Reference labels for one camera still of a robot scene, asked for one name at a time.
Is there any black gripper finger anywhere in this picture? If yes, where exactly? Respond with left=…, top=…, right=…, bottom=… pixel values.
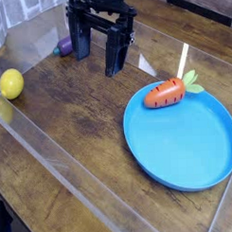
left=105, top=24, right=132, bottom=78
left=69, top=12, right=91, bottom=61

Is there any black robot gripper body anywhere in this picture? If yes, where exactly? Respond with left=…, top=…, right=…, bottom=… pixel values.
left=66, top=0, right=137, bottom=32

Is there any orange toy carrot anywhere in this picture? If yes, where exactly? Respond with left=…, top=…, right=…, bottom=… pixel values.
left=144, top=70, right=205, bottom=108

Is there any blue round plastic tray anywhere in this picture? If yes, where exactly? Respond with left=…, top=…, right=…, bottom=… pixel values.
left=123, top=83, right=232, bottom=191

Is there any purple toy eggplant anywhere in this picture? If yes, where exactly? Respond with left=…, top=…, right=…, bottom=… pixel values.
left=53, top=36, right=72, bottom=57

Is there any black bar on background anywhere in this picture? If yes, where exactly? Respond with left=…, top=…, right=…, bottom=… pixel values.
left=166, top=0, right=232, bottom=27

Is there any yellow toy lemon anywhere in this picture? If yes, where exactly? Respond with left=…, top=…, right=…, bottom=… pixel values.
left=0, top=68, right=24, bottom=99

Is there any clear acrylic enclosure wall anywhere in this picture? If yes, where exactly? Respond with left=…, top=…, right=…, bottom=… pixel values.
left=0, top=0, right=232, bottom=232

